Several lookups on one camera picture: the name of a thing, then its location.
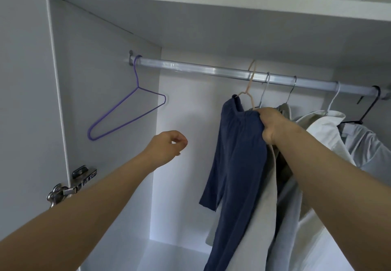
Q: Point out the person's left hand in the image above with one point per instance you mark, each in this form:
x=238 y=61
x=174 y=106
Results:
x=165 y=149

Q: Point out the person's right hand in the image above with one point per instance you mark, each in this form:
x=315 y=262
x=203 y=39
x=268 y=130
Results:
x=275 y=126

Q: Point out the cream hanger with metal hook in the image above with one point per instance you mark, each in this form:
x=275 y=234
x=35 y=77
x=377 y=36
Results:
x=291 y=91

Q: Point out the beige wire hanger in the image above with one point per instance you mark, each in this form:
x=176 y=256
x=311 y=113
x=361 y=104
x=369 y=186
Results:
x=249 y=88

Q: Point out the blue garment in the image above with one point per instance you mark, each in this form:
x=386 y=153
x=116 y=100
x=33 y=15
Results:
x=241 y=170

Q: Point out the grey hooded garment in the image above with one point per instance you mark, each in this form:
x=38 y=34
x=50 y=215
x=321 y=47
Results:
x=282 y=182

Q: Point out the light grey shirt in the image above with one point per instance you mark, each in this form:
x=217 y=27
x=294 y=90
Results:
x=372 y=152

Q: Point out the white wardrobe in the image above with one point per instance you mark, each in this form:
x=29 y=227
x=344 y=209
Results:
x=104 y=66

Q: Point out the white t-shirt orange label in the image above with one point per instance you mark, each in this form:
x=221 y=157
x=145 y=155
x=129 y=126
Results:
x=259 y=231

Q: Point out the cream white shirt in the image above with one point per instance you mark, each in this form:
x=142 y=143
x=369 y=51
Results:
x=305 y=237

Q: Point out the person's right forearm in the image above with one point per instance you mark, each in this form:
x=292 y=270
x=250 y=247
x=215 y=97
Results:
x=342 y=182

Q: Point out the person's left forearm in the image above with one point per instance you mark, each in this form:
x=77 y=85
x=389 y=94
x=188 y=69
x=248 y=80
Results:
x=73 y=225

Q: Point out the purple wire hanger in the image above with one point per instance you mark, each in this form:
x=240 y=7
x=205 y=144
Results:
x=113 y=109

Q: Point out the metal door hinge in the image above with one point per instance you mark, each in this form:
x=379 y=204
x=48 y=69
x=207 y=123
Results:
x=76 y=179

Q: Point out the metal closet rod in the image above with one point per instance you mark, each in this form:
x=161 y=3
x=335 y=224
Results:
x=214 y=72

